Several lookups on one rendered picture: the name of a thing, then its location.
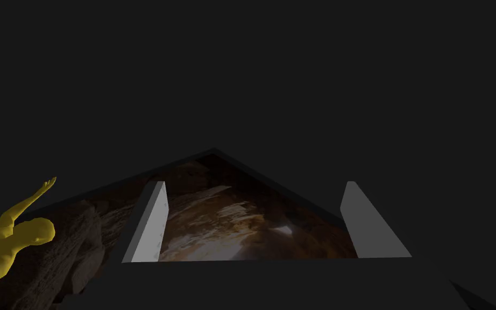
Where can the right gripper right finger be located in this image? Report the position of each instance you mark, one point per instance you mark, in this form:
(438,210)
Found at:
(368,228)

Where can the yellow human figurine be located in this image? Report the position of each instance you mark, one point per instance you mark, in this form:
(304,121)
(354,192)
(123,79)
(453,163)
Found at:
(2,247)

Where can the brown marbled table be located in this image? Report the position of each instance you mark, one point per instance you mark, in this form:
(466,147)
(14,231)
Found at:
(226,228)

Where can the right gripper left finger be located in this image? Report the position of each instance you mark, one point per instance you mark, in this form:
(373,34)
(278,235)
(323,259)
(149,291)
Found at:
(149,232)

